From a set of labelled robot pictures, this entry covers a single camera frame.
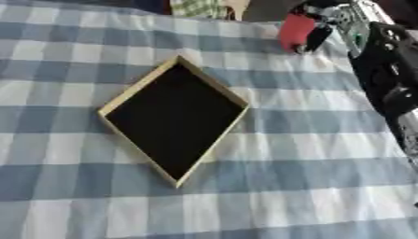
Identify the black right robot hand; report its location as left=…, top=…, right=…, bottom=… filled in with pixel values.
left=287, top=0, right=356, bottom=54

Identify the red cylinder block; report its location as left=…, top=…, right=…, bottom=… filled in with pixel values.
left=277, top=13, right=319, bottom=53

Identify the tan cardboard box black inside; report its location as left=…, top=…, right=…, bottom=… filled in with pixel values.
left=96, top=54, right=252, bottom=190

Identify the green white checked fabric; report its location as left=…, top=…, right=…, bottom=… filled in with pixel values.
left=168, top=0, right=230, bottom=20

